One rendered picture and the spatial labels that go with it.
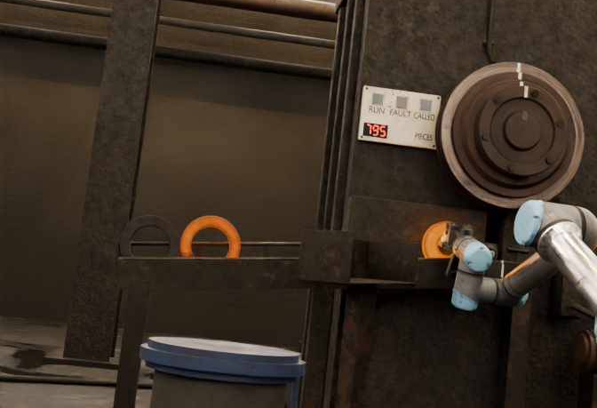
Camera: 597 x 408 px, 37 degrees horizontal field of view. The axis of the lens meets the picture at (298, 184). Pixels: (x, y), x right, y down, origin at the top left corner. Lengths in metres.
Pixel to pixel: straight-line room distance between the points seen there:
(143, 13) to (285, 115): 3.76
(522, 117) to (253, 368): 1.48
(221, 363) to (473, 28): 1.82
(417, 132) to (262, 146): 6.03
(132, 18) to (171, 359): 3.99
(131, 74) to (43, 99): 3.77
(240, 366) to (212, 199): 7.25
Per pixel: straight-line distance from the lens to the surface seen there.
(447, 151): 2.82
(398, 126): 2.93
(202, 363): 1.60
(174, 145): 8.88
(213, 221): 2.71
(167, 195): 8.82
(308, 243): 2.43
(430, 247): 2.80
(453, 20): 3.08
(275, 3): 8.47
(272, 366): 1.62
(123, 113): 5.32
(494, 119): 2.80
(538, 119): 2.85
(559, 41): 3.19
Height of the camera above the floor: 0.55
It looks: 7 degrees up
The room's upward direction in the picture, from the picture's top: 6 degrees clockwise
